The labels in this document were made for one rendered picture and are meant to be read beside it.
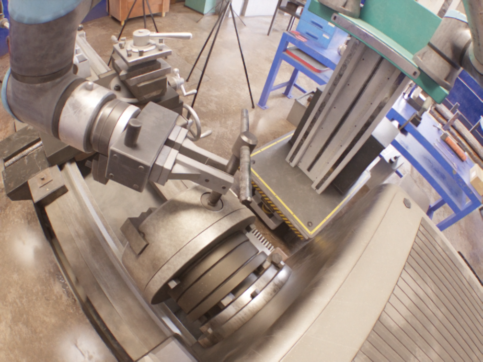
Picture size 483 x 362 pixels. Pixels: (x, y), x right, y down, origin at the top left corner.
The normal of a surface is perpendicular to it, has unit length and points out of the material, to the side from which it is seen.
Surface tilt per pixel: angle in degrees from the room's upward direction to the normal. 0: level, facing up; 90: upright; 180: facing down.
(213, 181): 75
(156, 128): 21
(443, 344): 0
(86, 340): 0
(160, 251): 33
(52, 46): 99
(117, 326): 0
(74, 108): 38
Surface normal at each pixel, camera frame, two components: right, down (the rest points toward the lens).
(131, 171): -0.04, 0.64
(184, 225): 0.13, -0.49
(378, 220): -0.06, -0.77
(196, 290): -0.26, -0.15
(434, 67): -0.61, 0.23
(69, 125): 0.07, 0.48
